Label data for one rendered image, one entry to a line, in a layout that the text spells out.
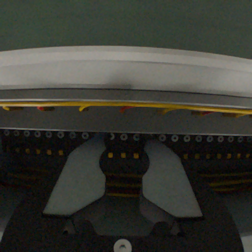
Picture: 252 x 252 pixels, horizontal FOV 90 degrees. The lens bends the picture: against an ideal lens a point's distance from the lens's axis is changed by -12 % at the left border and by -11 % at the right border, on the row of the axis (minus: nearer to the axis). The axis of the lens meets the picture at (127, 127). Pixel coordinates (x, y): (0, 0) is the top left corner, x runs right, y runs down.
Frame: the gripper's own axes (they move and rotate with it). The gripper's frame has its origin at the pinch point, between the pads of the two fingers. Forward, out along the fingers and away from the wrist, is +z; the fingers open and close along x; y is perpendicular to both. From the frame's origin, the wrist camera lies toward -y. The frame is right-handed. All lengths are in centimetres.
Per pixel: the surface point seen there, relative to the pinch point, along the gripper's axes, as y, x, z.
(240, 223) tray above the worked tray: 13.2, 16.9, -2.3
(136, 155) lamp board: 8.1, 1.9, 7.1
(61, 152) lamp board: 8.1, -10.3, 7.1
